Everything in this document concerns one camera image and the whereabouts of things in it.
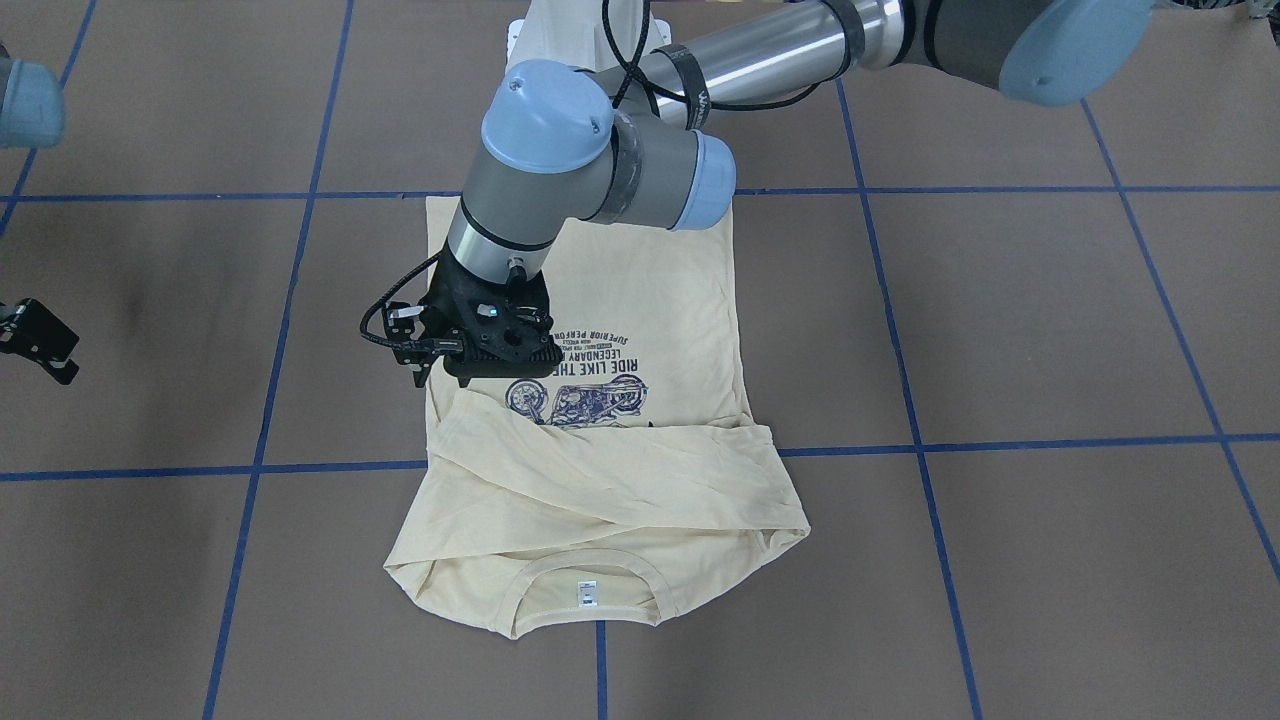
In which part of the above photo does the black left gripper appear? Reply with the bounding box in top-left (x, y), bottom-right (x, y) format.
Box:
top-left (421, 250), bottom-right (564, 386)

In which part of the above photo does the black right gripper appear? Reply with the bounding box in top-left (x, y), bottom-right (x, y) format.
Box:
top-left (1, 299), bottom-right (81, 386)

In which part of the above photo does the beige long-sleeve printed shirt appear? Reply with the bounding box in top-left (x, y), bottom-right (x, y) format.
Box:
top-left (383, 214), bottom-right (812, 639)

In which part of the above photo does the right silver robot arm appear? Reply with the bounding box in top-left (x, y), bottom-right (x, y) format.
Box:
top-left (1, 47), bottom-right (79, 386)

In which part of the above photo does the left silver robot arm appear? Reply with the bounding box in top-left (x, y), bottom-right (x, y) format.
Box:
top-left (375, 1), bottom-right (1155, 387)

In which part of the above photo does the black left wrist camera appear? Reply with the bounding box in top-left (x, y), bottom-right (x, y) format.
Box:
top-left (381, 301), bottom-right (443, 389)

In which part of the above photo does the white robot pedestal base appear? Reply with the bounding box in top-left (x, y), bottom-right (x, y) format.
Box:
top-left (506, 1), bottom-right (644, 70)

